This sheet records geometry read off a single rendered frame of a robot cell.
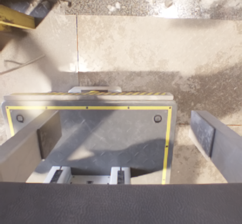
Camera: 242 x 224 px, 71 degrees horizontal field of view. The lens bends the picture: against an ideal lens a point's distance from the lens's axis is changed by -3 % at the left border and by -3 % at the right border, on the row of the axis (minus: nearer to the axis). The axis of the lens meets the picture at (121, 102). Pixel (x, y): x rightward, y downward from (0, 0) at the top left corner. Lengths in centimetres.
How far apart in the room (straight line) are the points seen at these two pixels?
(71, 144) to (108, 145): 15
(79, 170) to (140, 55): 64
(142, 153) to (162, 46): 56
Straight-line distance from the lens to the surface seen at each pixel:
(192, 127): 17
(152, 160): 79
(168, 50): 99
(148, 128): 71
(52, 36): 103
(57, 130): 16
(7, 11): 88
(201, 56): 105
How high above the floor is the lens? 96
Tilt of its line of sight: 73 degrees down
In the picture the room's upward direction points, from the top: 178 degrees counter-clockwise
